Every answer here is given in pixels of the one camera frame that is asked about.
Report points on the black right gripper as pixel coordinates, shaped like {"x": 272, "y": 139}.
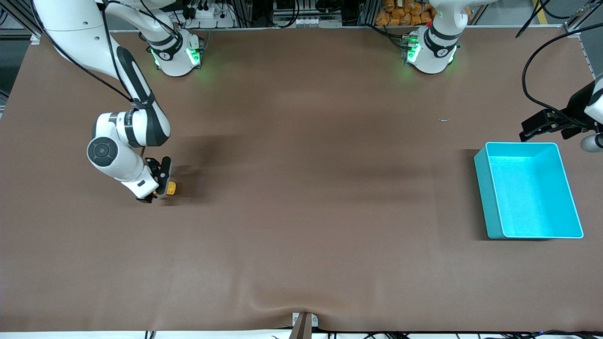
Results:
{"x": 151, "y": 196}

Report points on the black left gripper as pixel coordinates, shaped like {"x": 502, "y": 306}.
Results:
{"x": 575, "y": 109}

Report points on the yellow beetle toy car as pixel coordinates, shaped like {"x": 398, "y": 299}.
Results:
{"x": 171, "y": 189}

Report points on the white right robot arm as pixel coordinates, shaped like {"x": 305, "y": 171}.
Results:
{"x": 56, "y": 19}

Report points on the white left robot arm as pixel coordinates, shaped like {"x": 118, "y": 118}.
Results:
{"x": 433, "y": 56}

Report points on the turquoise plastic bin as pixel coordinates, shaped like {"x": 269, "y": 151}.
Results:
{"x": 532, "y": 197}

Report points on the brown table mat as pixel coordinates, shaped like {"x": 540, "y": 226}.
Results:
{"x": 301, "y": 212}

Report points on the white power strip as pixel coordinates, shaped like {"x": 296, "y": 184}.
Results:
{"x": 209, "y": 14}

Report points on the orange packets pile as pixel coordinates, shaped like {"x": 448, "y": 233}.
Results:
{"x": 405, "y": 12}

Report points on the white terminal block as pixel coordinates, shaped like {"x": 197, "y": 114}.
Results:
{"x": 311, "y": 21}

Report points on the grey aluminium frame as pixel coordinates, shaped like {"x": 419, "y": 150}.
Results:
{"x": 19, "y": 19}
{"x": 572, "y": 29}

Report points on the brown camera pole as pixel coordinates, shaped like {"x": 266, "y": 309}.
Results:
{"x": 301, "y": 329}

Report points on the grey metal bracket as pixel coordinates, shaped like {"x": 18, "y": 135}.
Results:
{"x": 314, "y": 320}

